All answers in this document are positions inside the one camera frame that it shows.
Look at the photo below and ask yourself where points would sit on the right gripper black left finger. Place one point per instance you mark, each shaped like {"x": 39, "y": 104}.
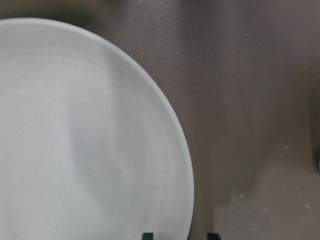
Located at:
{"x": 147, "y": 236}

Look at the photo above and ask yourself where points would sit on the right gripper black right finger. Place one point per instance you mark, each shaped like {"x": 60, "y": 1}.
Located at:
{"x": 213, "y": 236}

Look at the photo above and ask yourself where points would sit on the white round plate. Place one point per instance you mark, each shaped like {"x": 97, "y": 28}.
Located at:
{"x": 90, "y": 147}

